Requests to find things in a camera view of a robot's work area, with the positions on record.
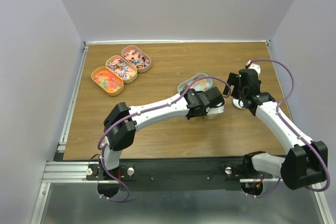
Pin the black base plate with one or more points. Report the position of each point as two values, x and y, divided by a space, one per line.
184 174

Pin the orange candy tray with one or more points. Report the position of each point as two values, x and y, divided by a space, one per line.
108 81

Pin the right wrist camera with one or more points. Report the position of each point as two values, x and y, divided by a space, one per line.
251 65

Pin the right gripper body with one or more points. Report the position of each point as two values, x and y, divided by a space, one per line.
238 92

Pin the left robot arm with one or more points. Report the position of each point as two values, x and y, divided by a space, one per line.
121 125

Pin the pink candy tray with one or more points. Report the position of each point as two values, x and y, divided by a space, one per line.
136 57

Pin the grey candy tray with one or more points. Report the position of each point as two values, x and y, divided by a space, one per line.
199 84

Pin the white round lid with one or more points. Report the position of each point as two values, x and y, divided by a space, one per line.
238 103

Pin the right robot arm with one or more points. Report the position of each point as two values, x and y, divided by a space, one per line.
306 161

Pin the beige candy tray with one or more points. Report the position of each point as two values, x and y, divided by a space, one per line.
122 68

